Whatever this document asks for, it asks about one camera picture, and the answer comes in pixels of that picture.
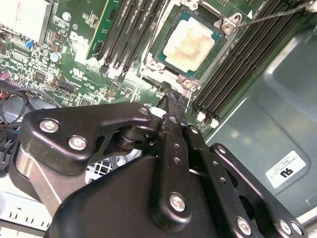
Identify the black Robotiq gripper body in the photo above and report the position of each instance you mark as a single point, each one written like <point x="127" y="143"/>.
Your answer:
<point x="111" y="198"/>

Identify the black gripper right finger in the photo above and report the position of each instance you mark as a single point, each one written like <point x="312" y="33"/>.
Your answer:
<point x="218" y="171"/>

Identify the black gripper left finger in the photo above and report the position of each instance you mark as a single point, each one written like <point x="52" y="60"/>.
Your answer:
<point x="62" y="129"/>

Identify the metal socket cover frame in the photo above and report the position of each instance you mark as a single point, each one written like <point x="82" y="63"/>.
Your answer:
<point x="173" y="87"/>

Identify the silver topped CPU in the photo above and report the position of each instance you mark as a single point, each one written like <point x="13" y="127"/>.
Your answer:
<point x="188" y="44"/>

